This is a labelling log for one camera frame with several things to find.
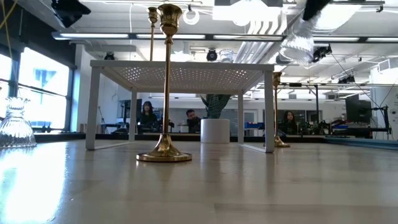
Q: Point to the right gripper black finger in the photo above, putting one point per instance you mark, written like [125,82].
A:
[315,7]

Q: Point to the ribbed glass candle holder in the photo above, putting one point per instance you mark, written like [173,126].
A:
[15,130]
[298,43]
[227,56]

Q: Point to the brass candlestick holder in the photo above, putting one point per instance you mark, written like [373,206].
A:
[152,15]
[280,143]
[164,149]

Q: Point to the black computer monitor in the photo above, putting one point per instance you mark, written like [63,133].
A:
[359,112]

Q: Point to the person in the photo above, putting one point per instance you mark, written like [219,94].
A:
[289,124]
[193,123]
[147,119]

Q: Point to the white perforated metal shelf riser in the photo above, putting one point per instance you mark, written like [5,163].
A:
[186,66]

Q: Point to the blue storage bins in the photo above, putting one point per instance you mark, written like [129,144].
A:
[253,125]

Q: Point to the green snake plant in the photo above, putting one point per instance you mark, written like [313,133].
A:
[214,105]

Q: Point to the white round plant pot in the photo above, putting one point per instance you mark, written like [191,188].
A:
[214,130]

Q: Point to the black ceiling-hung camera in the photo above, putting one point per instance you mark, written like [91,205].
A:
[322,53]

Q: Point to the black dome camera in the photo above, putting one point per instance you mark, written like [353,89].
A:
[109,56]
[211,55]

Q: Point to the silver ceiling air duct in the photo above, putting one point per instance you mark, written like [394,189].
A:
[267,46]

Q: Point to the black metal frame stand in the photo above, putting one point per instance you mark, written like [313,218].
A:
[316,99]

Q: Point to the black frame bar with lights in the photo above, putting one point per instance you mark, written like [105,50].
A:
[210,36]

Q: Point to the dark wall screen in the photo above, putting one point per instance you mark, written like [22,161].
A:
[127,109]

